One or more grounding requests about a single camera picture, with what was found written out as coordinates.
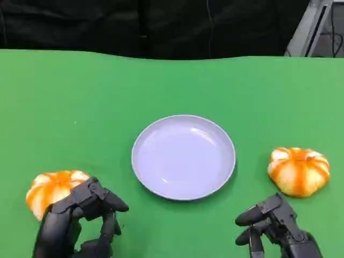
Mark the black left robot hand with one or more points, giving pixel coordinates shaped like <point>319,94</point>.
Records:
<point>61,223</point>

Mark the black backdrop curtain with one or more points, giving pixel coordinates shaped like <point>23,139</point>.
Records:
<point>107,24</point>

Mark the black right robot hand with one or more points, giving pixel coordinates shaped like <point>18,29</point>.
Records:
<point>285,228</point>

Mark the grey metal machine frame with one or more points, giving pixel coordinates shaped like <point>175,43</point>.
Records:
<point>309,29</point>

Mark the orange and white bread roll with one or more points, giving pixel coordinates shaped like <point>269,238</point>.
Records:
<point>298,172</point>
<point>51,185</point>

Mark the lilac plate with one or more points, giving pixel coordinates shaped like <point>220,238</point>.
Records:
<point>182,158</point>

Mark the green table cloth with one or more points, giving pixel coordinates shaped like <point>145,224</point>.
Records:
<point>80,107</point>

